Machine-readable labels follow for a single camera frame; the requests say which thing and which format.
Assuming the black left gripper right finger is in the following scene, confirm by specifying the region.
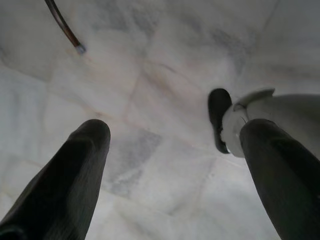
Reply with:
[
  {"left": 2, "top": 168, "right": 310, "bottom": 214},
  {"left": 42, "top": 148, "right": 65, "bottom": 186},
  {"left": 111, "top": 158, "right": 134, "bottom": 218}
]
[{"left": 239, "top": 118, "right": 320, "bottom": 240}]

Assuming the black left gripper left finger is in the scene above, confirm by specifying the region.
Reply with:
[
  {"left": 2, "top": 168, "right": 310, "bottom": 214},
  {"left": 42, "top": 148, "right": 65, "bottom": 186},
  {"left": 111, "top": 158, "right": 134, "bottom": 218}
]
[{"left": 0, "top": 119, "right": 111, "bottom": 240}]

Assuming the dark metal furniture leg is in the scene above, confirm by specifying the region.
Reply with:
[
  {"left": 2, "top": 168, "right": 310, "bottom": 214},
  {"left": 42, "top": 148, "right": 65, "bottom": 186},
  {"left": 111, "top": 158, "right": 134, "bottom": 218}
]
[{"left": 44, "top": 0, "right": 87, "bottom": 55}]

